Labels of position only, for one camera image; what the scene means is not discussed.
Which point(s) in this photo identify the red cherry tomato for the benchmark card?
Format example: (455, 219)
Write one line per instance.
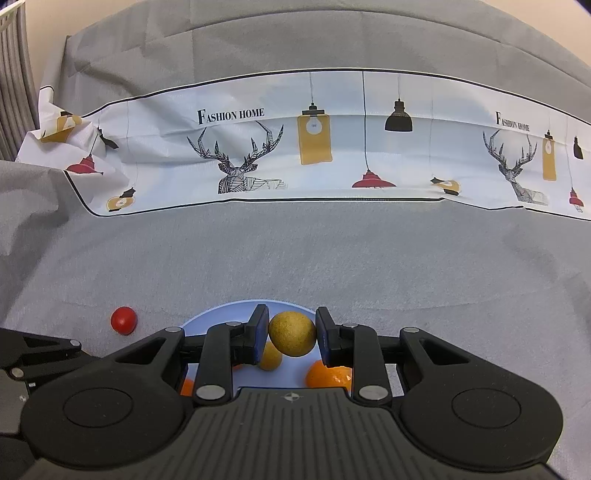
(123, 320)

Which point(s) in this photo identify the white ribbed radiator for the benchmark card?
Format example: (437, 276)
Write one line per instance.
(14, 69)

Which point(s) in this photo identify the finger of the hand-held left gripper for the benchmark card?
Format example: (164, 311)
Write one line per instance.
(46, 344)

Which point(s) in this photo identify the small yellow round fruit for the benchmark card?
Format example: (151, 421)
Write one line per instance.
(292, 333)
(271, 360)

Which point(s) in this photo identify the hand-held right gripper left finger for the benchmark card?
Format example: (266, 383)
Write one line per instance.
(259, 339)

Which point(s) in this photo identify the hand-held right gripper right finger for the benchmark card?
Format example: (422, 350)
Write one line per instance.
(325, 339)

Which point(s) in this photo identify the orange mandarin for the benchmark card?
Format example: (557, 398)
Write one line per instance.
(330, 376)

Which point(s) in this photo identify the white printed cloth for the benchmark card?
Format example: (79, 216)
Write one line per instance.
(392, 152)

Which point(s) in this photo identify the light blue plate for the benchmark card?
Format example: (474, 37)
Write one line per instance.
(286, 378)

